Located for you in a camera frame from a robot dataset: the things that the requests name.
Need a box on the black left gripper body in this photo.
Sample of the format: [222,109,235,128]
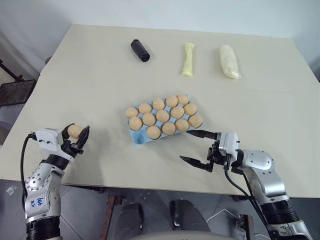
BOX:
[60,138,85,159]

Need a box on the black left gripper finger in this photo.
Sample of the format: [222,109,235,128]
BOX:
[77,125,91,151]
[61,122,76,143]

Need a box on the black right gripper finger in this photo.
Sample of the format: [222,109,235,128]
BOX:
[179,155,215,173]
[185,129,220,141]

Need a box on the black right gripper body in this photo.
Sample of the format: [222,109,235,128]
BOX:
[206,139,233,173]

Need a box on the tan egg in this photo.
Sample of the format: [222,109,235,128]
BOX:
[170,106,186,120]
[177,93,190,106]
[142,112,157,126]
[183,103,198,117]
[174,118,190,133]
[124,107,140,119]
[67,124,83,140]
[161,122,177,136]
[138,102,153,115]
[128,116,144,132]
[188,114,204,129]
[146,125,162,140]
[152,97,166,110]
[165,95,179,108]
[155,109,170,123]

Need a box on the blue egg tray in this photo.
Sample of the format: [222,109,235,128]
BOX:
[124,94,199,147]

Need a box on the dark rounded shape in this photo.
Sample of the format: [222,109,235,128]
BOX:
[169,198,211,233]
[117,202,145,235]

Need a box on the black metal stand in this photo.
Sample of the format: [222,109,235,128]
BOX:
[0,59,36,108]

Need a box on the crumpled clear plastic scrap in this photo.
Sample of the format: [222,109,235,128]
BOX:
[5,184,18,196]

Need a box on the thin pale yellow wrapped roll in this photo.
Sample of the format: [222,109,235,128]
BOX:
[180,42,196,77]

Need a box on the thick white wrapped roll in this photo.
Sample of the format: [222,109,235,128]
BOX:
[219,44,243,81]

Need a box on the rusty brown metal bar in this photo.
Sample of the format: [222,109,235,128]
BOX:
[236,213,256,240]
[100,194,124,240]

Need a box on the black plastic bottle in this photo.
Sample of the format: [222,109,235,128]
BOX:
[130,38,151,63]

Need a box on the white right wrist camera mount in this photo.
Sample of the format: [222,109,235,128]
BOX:
[216,131,241,164]

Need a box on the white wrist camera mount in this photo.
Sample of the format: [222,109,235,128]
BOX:
[216,131,241,164]
[33,127,76,164]

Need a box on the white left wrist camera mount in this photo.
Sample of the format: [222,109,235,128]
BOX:
[33,127,76,164]

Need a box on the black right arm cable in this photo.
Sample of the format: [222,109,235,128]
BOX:
[223,166,271,235]

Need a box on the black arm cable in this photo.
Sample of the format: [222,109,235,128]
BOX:
[223,166,271,235]
[20,133,36,201]

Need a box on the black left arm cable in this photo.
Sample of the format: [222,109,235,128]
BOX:
[20,133,36,201]

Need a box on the white floor cable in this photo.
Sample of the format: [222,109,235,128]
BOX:
[204,208,241,224]

